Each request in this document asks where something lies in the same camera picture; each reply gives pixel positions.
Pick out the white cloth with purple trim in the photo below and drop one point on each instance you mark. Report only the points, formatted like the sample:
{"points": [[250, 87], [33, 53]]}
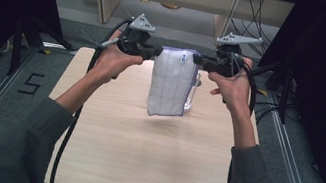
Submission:
{"points": [[169, 82]]}

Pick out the person's left hand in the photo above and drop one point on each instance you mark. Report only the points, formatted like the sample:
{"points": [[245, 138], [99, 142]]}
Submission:
{"points": [[112, 62]]}

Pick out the person's right hand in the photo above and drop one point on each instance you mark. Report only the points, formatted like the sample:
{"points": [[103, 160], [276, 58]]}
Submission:
{"points": [[235, 89]]}

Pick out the grey plug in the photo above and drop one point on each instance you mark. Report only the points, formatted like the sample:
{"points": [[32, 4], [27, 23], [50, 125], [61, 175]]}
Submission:
{"points": [[110, 43]]}

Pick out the black metal stand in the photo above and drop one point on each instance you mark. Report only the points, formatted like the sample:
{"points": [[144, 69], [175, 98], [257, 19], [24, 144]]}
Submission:
{"points": [[18, 45], [285, 96]]}

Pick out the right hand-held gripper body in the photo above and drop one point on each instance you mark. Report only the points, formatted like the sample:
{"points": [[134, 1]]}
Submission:
{"points": [[227, 62]]}

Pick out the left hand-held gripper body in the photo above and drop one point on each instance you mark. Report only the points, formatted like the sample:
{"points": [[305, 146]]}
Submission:
{"points": [[136, 41]]}

